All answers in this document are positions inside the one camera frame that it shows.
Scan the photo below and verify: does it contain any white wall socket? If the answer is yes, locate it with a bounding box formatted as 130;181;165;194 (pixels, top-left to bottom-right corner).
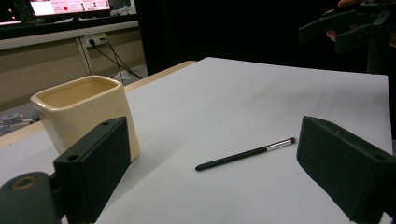
82;33;107;49

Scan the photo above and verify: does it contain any beige office desk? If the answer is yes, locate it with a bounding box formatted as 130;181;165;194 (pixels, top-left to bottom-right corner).
0;13;149;113

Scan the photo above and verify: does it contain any white plastic scrap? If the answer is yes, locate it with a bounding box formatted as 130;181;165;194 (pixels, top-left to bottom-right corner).
112;70;133;84

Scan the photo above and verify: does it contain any coloured plastic clutter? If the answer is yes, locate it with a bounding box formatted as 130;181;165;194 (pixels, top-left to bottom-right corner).
0;111;41;133

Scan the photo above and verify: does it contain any white crumpled paper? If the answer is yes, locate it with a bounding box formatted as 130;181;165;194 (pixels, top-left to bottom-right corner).
109;5;137;17

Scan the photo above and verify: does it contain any black makeup brush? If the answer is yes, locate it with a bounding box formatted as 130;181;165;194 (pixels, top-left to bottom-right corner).
194;136;297;172

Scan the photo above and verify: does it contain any dark-screen computer monitor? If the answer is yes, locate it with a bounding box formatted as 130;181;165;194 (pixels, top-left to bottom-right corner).
0;0;23;27

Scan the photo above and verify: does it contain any bright-screen computer monitor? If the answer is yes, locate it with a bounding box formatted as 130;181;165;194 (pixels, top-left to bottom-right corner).
28;0;113;21

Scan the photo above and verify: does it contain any cream ceramic cup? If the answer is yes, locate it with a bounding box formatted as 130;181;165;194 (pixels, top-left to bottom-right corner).
30;75;140;162

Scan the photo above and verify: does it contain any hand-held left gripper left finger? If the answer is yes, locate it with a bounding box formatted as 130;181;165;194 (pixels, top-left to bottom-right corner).
53;116;132;224

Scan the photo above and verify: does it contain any black cable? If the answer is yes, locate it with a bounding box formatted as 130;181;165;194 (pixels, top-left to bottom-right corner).
89;39;143;80
102;37;138;78

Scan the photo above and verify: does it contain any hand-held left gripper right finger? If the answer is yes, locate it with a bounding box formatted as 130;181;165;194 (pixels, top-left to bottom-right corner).
296;116;396;224

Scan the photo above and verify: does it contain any black curtain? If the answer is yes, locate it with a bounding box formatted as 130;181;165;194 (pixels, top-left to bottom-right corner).
135;0;396;76

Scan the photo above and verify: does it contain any white table cover sheet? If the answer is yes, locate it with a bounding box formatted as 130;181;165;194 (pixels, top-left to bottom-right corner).
0;56;394;224

